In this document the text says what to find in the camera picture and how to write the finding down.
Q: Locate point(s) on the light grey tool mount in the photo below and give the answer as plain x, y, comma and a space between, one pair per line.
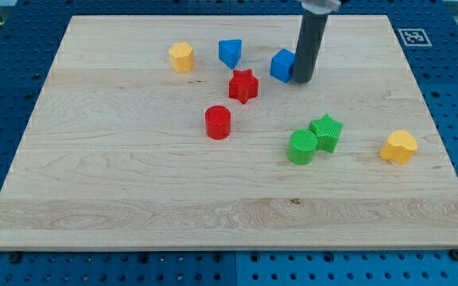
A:
321, 6

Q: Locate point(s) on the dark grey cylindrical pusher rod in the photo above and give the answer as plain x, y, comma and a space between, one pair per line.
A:
308, 46

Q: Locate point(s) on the blue cube block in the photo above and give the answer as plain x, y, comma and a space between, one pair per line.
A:
282, 65

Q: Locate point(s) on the blue triangle block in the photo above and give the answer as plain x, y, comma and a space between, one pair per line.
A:
229, 51

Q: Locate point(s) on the red star block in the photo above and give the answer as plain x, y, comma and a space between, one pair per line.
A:
243, 86

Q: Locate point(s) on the fiducial marker tag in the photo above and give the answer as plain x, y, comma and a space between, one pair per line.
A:
414, 37

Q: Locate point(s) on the green star block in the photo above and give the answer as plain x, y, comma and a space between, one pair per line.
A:
327, 131

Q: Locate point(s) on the green cylinder block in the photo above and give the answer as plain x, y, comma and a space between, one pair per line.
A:
302, 146

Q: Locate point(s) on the red cylinder block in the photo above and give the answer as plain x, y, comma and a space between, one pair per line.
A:
218, 122

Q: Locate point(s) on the yellow hexagon block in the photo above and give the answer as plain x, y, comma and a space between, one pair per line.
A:
182, 57

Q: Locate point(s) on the yellow heart block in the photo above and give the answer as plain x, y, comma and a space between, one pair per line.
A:
400, 147

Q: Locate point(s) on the wooden board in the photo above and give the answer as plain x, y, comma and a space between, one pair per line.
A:
116, 157

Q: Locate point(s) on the black screw front right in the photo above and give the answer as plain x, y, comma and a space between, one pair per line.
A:
453, 253

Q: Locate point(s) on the black screw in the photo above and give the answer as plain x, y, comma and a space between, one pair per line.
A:
453, 253
15, 258

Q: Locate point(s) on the black screw front left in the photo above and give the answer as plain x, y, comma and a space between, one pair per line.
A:
15, 258

